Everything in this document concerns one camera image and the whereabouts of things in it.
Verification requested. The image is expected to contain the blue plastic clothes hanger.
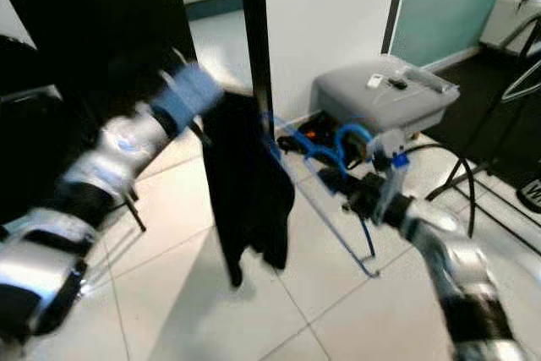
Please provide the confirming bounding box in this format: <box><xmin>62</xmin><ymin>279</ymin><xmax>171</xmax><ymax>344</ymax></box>
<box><xmin>262</xmin><ymin>112</ymin><xmax>381</xmax><ymax>279</ymax></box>

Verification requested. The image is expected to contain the black cloth garment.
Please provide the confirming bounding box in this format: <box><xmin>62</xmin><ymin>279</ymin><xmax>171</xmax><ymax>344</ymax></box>
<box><xmin>203</xmin><ymin>90</ymin><xmax>297</xmax><ymax>287</ymax></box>

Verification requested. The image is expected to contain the black bag with orange items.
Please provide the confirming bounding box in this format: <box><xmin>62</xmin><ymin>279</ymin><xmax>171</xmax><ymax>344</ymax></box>
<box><xmin>275</xmin><ymin>112</ymin><xmax>369</xmax><ymax>163</ymax></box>

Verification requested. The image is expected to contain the grey padded ottoman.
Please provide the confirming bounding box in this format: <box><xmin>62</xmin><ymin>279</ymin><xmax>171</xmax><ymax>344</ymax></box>
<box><xmin>311</xmin><ymin>54</ymin><xmax>459</xmax><ymax>138</ymax></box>

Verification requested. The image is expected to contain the white shelf unit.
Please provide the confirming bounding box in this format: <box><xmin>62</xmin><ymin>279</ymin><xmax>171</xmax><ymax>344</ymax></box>
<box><xmin>480</xmin><ymin>0</ymin><xmax>541</xmax><ymax>57</ymax></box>

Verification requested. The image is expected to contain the black door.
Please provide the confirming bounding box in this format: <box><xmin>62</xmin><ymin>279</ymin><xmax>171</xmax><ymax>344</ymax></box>
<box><xmin>0</xmin><ymin>0</ymin><xmax>195</xmax><ymax>100</ymax></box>

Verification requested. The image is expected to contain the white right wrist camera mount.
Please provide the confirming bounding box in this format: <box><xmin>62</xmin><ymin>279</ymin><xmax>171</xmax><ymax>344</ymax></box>
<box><xmin>372</xmin><ymin>129</ymin><xmax>419</xmax><ymax>222</ymax></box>

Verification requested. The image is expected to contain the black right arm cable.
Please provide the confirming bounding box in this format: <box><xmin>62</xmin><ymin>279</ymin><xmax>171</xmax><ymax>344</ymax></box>
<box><xmin>406</xmin><ymin>143</ymin><xmax>477</xmax><ymax>238</ymax></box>

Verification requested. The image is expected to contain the white wire clothes hanger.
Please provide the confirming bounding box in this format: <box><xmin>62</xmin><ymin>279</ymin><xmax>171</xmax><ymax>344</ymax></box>
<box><xmin>500</xmin><ymin>36</ymin><xmax>541</xmax><ymax>104</ymax></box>

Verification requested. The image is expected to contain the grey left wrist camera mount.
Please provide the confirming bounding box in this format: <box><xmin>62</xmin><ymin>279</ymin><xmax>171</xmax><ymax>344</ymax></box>
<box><xmin>152</xmin><ymin>63</ymin><xmax>225</xmax><ymax>134</ymax></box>

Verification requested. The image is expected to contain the black door frame post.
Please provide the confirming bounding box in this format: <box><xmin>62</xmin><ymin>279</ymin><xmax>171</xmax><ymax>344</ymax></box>
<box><xmin>237</xmin><ymin>0</ymin><xmax>276</xmax><ymax>138</ymax></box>

